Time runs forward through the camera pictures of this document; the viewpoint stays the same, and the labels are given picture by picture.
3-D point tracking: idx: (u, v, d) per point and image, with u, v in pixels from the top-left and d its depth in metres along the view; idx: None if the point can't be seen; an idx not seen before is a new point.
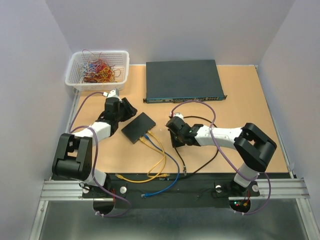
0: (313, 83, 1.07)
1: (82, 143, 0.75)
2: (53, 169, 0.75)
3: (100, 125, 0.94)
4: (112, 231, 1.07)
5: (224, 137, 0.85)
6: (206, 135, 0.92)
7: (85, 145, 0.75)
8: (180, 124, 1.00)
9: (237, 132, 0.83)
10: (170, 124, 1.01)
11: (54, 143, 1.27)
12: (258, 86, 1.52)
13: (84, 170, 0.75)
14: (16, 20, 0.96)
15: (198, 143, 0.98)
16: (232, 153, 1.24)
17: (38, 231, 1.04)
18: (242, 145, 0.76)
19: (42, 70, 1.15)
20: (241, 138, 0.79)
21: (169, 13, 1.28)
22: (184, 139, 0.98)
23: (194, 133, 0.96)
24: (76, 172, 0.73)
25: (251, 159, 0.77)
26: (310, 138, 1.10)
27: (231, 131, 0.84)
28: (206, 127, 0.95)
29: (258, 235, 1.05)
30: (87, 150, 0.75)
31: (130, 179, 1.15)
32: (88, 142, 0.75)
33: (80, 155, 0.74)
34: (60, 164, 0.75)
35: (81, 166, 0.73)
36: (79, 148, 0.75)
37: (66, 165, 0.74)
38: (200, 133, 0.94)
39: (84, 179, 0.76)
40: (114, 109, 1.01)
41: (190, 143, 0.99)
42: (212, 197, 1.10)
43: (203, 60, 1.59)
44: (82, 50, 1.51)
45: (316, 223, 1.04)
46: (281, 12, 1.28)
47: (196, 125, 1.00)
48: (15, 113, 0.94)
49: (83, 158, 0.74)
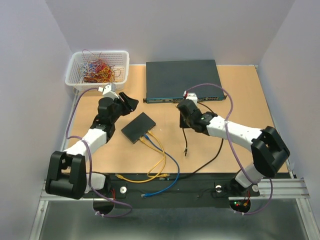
0: (314, 83, 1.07)
1: (74, 164, 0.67)
2: (46, 190, 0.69)
3: (94, 135, 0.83)
4: (112, 231, 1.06)
5: (239, 135, 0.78)
6: (219, 127, 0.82)
7: (78, 165, 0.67)
8: (193, 108, 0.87)
9: (255, 134, 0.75)
10: (181, 106, 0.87)
11: (54, 143, 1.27)
12: (258, 86, 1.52)
13: (79, 189, 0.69)
14: (16, 20, 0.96)
15: (207, 132, 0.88)
16: (232, 153, 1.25)
17: (38, 231, 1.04)
18: (260, 149, 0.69)
19: (42, 70, 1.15)
20: (259, 141, 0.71)
21: (169, 13, 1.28)
22: (193, 125, 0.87)
23: (206, 122, 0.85)
24: (70, 193, 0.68)
25: (263, 165, 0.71)
26: (310, 139, 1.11)
27: (248, 131, 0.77)
28: (221, 119, 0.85)
29: (258, 235, 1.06)
30: (80, 171, 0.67)
31: (130, 179, 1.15)
32: (80, 161, 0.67)
33: (73, 176, 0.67)
34: (53, 184, 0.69)
35: (74, 186, 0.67)
36: (71, 168, 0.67)
37: (59, 185, 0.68)
38: (214, 123, 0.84)
39: (78, 198, 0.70)
40: (109, 112, 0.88)
41: (199, 130, 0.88)
42: (212, 197, 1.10)
43: (203, 60, 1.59)
44: (82, 50, 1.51)
45: (316, 223, 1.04)
46: (281, 12, 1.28)
47: (209, 113, 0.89)
48: (15, 113, 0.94)
49: (76, 178, 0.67)
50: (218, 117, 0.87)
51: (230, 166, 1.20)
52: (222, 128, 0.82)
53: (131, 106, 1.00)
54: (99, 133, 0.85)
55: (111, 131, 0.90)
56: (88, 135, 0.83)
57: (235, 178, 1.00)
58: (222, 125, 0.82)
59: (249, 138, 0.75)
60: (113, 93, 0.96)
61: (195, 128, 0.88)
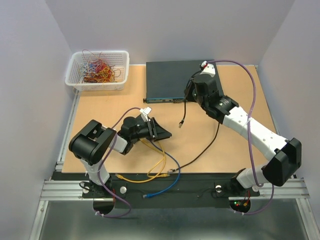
0: (314, 83, 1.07)
1: (107, 131, 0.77)
2: (70, 143, 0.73)
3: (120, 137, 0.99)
4: (112, 231, 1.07)
5: (261, 140, 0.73)
6: (239, 122, 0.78)
7: (110, 133, 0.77)
8: (212, 90, 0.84)
9: (279, 144, 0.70)
10: (200, 84, 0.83)
11: (54, 143, 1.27)
12: (258, 86, 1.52)
13: (97, 154, 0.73)
14: (16, 20, 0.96)
15: (220, 120, 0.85)
16: (232, 153, 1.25)
17: (38, 231, 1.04)
18: (280, 162, 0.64)
19: (41, 70, 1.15)
20: (282, 152, 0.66)
21: (169, 13, 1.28)
22: (208, 109, 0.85)
23: (226, 112, 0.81)
24: (88, 150, 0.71)
25: (275, 174, 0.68)
26: (310, 139, 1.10)
27: (272, 137, 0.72)
28: (241, 112, 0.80)
29: (258, 235, 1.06)
30: (109, 138, 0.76)
31: (130, 180, 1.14)
32: (112, 132, 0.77)
33: (101, 138, 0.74)
34: (77, 139, 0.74)
35: (96, 146, 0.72)
36: (103, 133, 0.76)
37: (83, 141, 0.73)
38: (234, 115, 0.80)
39: (91, 161, 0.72)
40: (129, 131, 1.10)
41: (213, 116, 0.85)
42: (213, 197, 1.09)
43: (202, 60, 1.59)
44: (82, 50, 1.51)
45: (316, 223, 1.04)
46: (281, 12, 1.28)
47: (227, 99, 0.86)
48: (15, 113, 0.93)
49: (102, 142, 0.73)
50: (239, 108, 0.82)
51: (231, 166, 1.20)
52: (242, 124, 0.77)
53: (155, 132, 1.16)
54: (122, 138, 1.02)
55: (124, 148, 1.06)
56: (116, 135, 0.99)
57: (237, 178, 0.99)
58: (244, 123, 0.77)
59: (272, 147, 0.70)
60: (145, 115, 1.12)
61: (209, 112, 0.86)
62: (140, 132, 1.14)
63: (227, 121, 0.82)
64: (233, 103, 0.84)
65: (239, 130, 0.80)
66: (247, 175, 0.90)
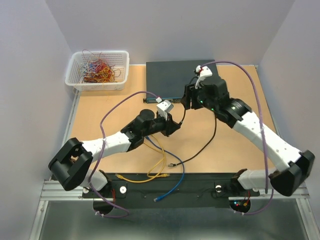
0: (314, 82, 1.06)
1: (81, 158, 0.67)
2: (49, 165, 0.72)
3: (116, 142, 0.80)
4: (113, 230, 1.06)
5: (275, 151, 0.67)
6: (252, 130, 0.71)
7: (82, 162, 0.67)
8: (222, 92, 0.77)
9: (293, 155, 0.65)
10: (210, 86, 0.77)
11: (54, 143, 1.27)
12: (258, 86, 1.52)
13: (72, 183, 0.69)
14: (16, 19, 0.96)
15: (231, 124, 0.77)
16: (232, 152, 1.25)
17: (38, 231, 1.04)
18: (293, 175, 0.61)
19: (41, 69, 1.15)
20: (295, 165, 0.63)
21: (169, 13, 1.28)
22: (218, 112, 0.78)
23: (238, 117, 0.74)
24: (63, 181, 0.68)
25: (287, 186, 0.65)
26: (310, 138, 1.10)
27: (286, 148, 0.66)
28: (255, 118, 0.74)
29: (258, 236, 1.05)
30: (81, 168, 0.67)
31: (130, 179, 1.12)
32: (85, 161, 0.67)
33: (73, 168, 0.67)
34: (56, 165, 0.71)
35: (68, 178, 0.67)
36: (77, 160, 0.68)
37: (59, 169, 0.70)
38: (247, 121, 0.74)
39: (66, 190, 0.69)
40: (144, 126, 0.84)
41: (224, 120, 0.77)
42: (213, 197, 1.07)
43: (203, 60, 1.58)
44: (82, 50, 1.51)
45: (316, 223, 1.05)
46: (281, 11, 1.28)
47: (239, 102, 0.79)
48: (15, 112, 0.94)
49: (72, 174, 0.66)
50: (252, 113, 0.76)
51: (230, 167, 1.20)
52: (255, 132, 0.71)
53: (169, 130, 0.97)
54: (122, 140, 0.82)
55: (135, 144, 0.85)
56: (113, 139, 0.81)
57: (238, 179, 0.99)
58: (258, 131, 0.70)
59: (286, 159, 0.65)
60: (164, 113, 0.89)
61: (219, 116, 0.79)
62: (157, 126, 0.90)
63: (239, 127, 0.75)
64: (246, 108, 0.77)
65: (250, 137, 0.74)
66: (249, 178, 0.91)
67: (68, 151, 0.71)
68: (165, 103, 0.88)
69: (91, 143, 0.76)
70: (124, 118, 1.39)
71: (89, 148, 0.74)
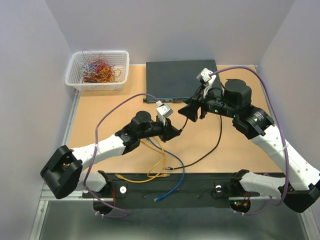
0: (314, 82, 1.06)
1: (70, 168, 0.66)
2: (41, 173, 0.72)
3: (109, 146, 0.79)
4: (113, 231, 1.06)
5: (296, 171, 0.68)
6: (274, 146, 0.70)
7: (71, 171, 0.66)
8: (245, 101, 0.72)
9: (314, 178, 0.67)
10: (235, 94, 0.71)
11: (54, 142, 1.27)
12: (258, 86, 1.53)
13: (63, 192, 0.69)
14: (16, 19, 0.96)
15: (249, 135, 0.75)
16: (232, 152, 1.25)
17: (38, 231, 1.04)
18: (312, 198, 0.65)
19: (41, 69, 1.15)
20: (316, 188, 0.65)
21: (169, 13, 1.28)
22: (239, 122, 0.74)
23: (261, 132, 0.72)
24: (54, 190, 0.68)
25: (302, 205, 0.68)
26: (310, 138, 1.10)
27: (307, 170, 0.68)
28: (276, 133, 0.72)
29: (258, 236, 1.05)
30: (70, 178, 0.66)
31: (130, 179, 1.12)
32: (73, 171, 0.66)
33: (62, 178, 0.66)
34: (47, 173, 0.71)
35: (58, 188, 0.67)
36: (66, 170, 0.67)
37: (50, 177, 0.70)
38: (268, 135, 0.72)
39: (59, 198, 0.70)
40: (140, 128, 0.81)
41: (244, 131, 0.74)
42: (212, 197, 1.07)
43: (203, 60, 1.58)
44: (82, 50, 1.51)
45: (316, 223, 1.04)
46: (281, 11, 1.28)
47: (260, 112, 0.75)
48: (15, 112, 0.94)
49: (62, 184, 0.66)
50: (274, 127, 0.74)
51: (230, 166, 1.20)
52: (277, 149, 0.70)
53: (168, 135, 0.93)
54: (116, 145, 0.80)
55: (131, 146, 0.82)
56: (106, 144, 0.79)
57: (240, 182, 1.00)
58: (280, 148, 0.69)
59: (307, 181, 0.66)
60: (162, 118, 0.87)
61: (239, 127, 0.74)
62: (153, 131, 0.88)
63: (258, 140, 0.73)
64: (269, 119, 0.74)
65: (267, 149, 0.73)
66: (254, 184, 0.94)
67: (58, 159, 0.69)
68: (164, 108, 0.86)
69: (82, 150, 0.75)
70: (124, 119, 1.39)
71: (79, 156, 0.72)
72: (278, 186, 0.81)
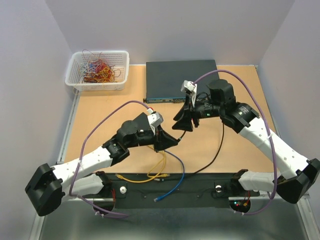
0: (313, 82, 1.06)
1: (48, 189, 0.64)
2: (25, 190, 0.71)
3: (94, 161, 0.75)
4: (112, 231, 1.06)
5: (282, 159, 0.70)
6: (260, 136, 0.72)
7: (49, 193, 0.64)
8: (228, 96, 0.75)
9: (301, 164, 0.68)
10: (215, 90, 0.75)
11: (54, 142, 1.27)
12: (258, 86, 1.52)
13: (46, 209, 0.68)
14: (16, 19, 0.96)
15: (236, 129, 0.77)
16: (232, 152, 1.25)
17: (38, 231, 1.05)
18: (301, 184, 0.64)
19: (41, 69, 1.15)
20: (303, 174, 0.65)
21: (169, 13, 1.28)
22: (225, 117, 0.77)
23: (246, 123, 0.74)
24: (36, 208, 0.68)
25: (293, 193, 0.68)
26: (310, 139, 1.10)
27: (293, 156, 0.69)
28: (262, 124, 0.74)
29: (258, 236, 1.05)
30: (49, 199, 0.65)
31: (130, 179, 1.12)
32: (51, 193, 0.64)
33: (42, 198, 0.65)
34: (30, 191, 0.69)
35: (39, 207, 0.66)
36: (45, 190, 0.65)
37: (32, 196, 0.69)
38: (254, 127, 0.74)
39: (42, 215, 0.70)
40: (127, 138, 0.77)
41: (231, 125, 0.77)
42: (212, 197, 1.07)
43: (203, 60, 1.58)
44: (82, 50, 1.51)
45: (316, 223, 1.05)
46: (281, 11, 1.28)
47: (245, 106, 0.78)
48: (15, 112, 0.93)
49: (42, 204, 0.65)
50: (259, 119, 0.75)
51: (230, 166, 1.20)
52: (263, 139, 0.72)
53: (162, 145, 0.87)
54: (102, 159, 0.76)
55: (119, 158, 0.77)
56: (91, 159, 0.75)
57: (239, 180, 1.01)
58: (265, 138, 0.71)
59: (294, 168, 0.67)
60: (152, 127, 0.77)
61: (226, 121, 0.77)
62: (143, 140, 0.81)
63: (246, 133, 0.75)
64: (254, 112, 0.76)
65: (256, 142, 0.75)
66: (252, 181, 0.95)
67: (39, 177, 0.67)
68: (153, 116, 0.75)
69: (64, 167, 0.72)
70: (124, 119, 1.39)
71: (60, 175, 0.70)
72: (272, 180, 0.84)
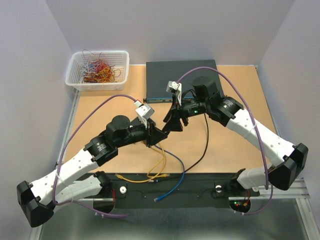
0: (313, 82, 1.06)
1: (29, 207, 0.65)
2: None
3: (74, 169, 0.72)
4: (112, 231, 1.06)
5: (269, 146, 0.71)
6: (245, 127, 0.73)
7: (30, 209, 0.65)
8: (212, 92, 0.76)
9: (287, 150, 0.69)
10: (198, 87, 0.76)
11: (54, 142, 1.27)
12: (258, 86, 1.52)
13: (39, 221, 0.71)
14: (16, 21, 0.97)
15: (223, 122, 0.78)
16: (232, 152, 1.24)
17: (38, 231, 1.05)
18: (288, 169, 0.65)
19: (41, 70, 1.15)
20: (290, 159, 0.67)
21: (169, 13, 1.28)
22: (211, 112, 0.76)
23: (231, 115, 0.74)
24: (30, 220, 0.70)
25: (283, 179, 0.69)
26: (310, 139, 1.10)
27: (279, 143, 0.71)
28: (247, 115, 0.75)
29: (258, 236, 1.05)
30: (33, 214, 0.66)
31: (130, 179, 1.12)
32: (31, 210, 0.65)
33: (27, 215, 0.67)
34: None
35: (30, 221, 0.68)
36: (27, 208, 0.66)
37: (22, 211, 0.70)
38: (240, 118, 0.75)
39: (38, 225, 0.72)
40: (117, 135, 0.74)
41: (216, 119, 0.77)
42: (213, 198, 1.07)
43: (203, 60, 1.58)
44: (82, 50, 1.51)
45: (316, 223, 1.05)
46: (281, 11, 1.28)
47: (230, 100, 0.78)
48: (15, 113, 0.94)
49: (29, 219, 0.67)
50: (244, 110, 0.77)
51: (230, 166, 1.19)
52: (249, 129, 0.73)
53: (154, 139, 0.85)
54: (83, 165, 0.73)
55: (106, 157, 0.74)
56: (71, 167, 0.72)
57: (237, 179, 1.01)
58: (251, 128, 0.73)
59: (281, 154, 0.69)
60: (143, 120, 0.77)
61: (212, 116, 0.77)
62: (135, 136, 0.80)
63: (232, 125, 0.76)
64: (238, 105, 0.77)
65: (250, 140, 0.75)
66: (248, 177, 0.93)
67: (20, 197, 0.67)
68: (144, 108, 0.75)
69: (43, 181, 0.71)
70: None
71: (38, 191, 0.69)
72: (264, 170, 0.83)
